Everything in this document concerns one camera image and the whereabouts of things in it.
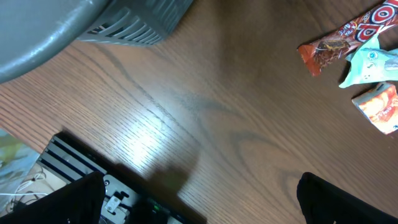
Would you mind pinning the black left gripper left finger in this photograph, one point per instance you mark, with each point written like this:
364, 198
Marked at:
77, 202

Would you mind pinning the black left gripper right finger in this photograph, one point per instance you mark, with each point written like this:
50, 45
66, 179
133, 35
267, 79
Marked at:
322, 202

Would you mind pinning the small orange tissue pack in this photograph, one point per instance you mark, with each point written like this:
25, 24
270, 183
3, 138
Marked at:
379, 106

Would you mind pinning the teal green wipes pack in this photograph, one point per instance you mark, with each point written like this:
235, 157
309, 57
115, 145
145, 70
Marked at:
371, 64

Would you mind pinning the red Top chocolate bar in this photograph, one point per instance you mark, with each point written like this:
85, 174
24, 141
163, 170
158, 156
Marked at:
324, 51

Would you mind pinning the dark grey plastic basket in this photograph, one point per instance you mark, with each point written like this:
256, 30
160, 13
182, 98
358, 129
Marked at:
34, 31

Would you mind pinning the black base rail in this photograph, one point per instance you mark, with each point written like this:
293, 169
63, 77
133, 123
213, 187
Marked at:
113, 192

